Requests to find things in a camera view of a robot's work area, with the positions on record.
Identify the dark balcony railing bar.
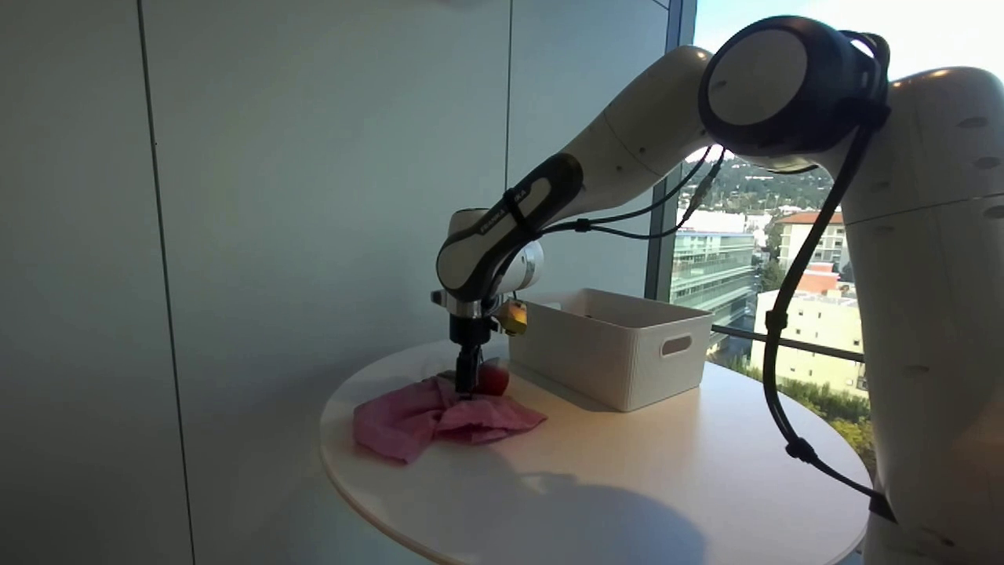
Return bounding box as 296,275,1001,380
710,321,870,366

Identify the dark window frame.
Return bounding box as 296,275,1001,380
639,0,698,309

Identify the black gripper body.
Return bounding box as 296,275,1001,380
446,311,503,366

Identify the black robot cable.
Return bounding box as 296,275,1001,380
539,27,897,522

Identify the glass-fronted building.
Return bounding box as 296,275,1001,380
671,213,762,366

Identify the magenta pink cloth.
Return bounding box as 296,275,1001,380
351,371,552,467

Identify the flat-roofed white building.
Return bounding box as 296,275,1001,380
745,284,870,398

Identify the red-roofed building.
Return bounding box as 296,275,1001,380
774,207,852,275

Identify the white plastic storage box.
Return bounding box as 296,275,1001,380
505,285,717,415

